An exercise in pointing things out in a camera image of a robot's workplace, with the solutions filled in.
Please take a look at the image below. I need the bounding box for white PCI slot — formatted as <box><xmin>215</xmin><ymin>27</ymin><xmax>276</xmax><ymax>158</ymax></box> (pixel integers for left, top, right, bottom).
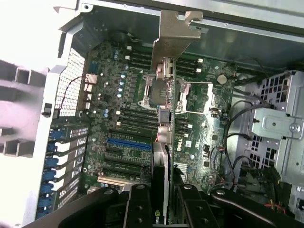
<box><xmin>97</xmin><ymin>175</ymin><xmax>133</xmax><ymax>189</ymax></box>

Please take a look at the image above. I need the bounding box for small silver chipset heatsink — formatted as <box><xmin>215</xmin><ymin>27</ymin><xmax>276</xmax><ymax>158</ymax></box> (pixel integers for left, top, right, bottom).
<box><xmin>174</xmin><ymin>163</ymin><xmax>192</xmax><ymax>182</ymax></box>

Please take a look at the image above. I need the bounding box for blue expansion slot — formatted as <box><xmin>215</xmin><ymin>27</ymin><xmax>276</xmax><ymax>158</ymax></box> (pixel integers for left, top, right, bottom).
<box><xmin>106</xmin><ymin>137</ymin><xmax>152</xmax><ymax>152</ymax></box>

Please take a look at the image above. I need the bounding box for metal socket locking lever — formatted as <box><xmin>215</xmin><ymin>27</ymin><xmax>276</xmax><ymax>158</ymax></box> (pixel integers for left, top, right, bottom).
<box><xmin>177</xmin><ymin>108</ymin><xmax>214</xmax><ymax>114</ymax></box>

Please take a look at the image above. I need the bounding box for CPU socket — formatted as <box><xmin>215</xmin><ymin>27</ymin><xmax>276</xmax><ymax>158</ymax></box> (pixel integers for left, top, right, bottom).
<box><xmin>137</xmin><ymin>73</ymin><xmax>188</xmax><ymax>108</ymax></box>

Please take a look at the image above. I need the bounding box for perforated metal drive cage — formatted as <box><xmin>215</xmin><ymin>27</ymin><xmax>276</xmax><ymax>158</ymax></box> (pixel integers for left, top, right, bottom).
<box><xmin>247</xmin><ymin>70</ymin><xmax>304</xmax><ymax>214</ymax></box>

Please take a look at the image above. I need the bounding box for green motherboard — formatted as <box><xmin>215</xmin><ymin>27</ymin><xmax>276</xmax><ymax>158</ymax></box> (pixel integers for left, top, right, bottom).
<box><xmin>80</xmin><ymin>42</ymin><xmax>240</xmax><ymax>198</ymax></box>

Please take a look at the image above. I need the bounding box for black open PC case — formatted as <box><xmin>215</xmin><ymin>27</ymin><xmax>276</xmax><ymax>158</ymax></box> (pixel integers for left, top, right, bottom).
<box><xmin>21</xmin><ymin>0</ymin><xmax>304</xmax><ymax>228</ymax></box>

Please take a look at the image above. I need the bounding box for thin black wire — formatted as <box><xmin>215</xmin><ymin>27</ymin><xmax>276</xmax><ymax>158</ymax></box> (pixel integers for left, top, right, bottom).
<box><xmin>224</xmin><ymin>94</ymin><xmax>277</xmax><ymax>190</ymax></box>

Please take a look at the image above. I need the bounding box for red black twisted wire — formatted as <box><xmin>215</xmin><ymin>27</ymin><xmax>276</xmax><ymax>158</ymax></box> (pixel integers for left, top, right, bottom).
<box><xmin>58</xmin><ymin>76</ymin><xmax>90</xmax><ymax>112</ymax></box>

